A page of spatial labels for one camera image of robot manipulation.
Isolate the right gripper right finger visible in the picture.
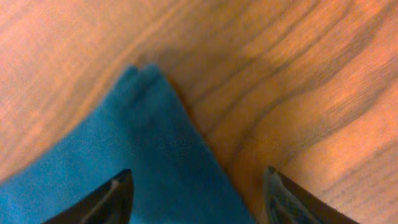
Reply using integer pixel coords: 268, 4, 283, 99
263, 166, 358, 224

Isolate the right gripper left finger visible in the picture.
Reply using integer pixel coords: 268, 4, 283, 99
45, 169, 134, 224

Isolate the blue polo shirt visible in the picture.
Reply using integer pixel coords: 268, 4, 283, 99
1, 65, 254, 223

